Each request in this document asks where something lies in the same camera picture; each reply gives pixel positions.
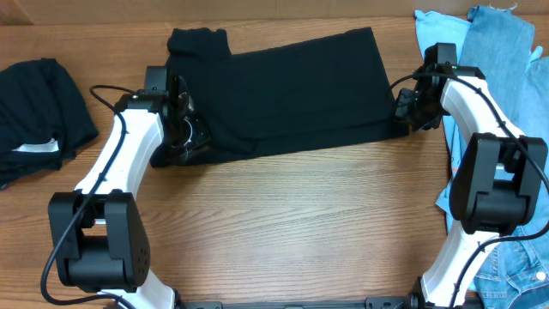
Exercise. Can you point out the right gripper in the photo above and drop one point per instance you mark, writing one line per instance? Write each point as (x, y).
(408, 107)

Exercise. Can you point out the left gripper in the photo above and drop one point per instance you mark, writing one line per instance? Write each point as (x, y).
(202, 140)

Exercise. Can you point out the black t-shirt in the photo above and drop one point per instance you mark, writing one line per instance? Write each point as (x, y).
(320, 93)

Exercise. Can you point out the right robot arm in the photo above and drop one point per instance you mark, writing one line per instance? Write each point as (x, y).
(497, 185)

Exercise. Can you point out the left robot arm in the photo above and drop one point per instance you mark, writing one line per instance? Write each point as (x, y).
(100, 246)

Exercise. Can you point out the folded black garment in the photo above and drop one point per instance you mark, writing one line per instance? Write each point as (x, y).
(44, 119)

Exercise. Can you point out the blue denim jeans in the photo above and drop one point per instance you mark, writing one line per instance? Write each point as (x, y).
(515, 274)

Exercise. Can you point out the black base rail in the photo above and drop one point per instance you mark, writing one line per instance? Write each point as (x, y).
(379, 302)

